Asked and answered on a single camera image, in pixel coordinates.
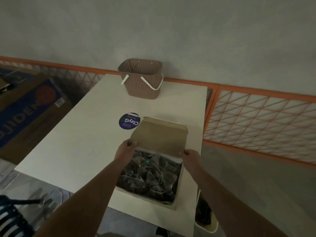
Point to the person's left hand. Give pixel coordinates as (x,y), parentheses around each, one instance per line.
(124,153)

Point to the person's right hand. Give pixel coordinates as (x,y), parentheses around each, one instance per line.
(193,161)

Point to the pile of green tea bags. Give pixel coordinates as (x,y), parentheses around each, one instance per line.
(148,177)

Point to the beige fabric storage box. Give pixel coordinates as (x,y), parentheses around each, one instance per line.
(160,135)

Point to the person's left forearm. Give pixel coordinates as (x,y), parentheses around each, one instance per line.
(81,204)

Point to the person's right forearm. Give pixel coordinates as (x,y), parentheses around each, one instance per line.
(234,209)

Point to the clear plastic bag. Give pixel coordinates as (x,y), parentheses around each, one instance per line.
(53,199)

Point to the round blue sticker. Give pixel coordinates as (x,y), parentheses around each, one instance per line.
(128,120)

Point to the brown perforated plastic basket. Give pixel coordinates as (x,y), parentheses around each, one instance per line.
(140,81)

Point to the orange metal mesh fence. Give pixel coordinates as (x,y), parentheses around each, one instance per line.
(259,115)

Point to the blue printed cardboard carton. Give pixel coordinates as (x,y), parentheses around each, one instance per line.
(29,115)

